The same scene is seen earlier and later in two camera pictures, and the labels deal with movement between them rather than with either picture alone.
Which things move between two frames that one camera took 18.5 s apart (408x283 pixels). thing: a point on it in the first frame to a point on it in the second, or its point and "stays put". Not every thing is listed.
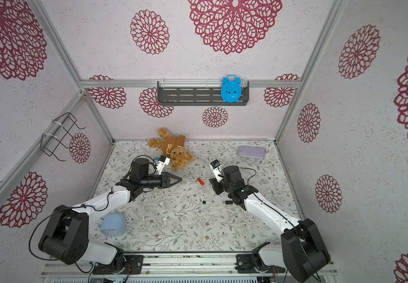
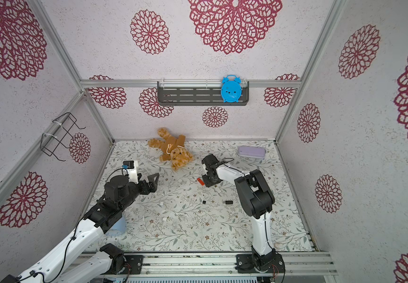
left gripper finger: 173,176 to 153,185
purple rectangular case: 255,151 stays put
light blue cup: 113,224 stays put
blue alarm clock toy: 231,88 stays put
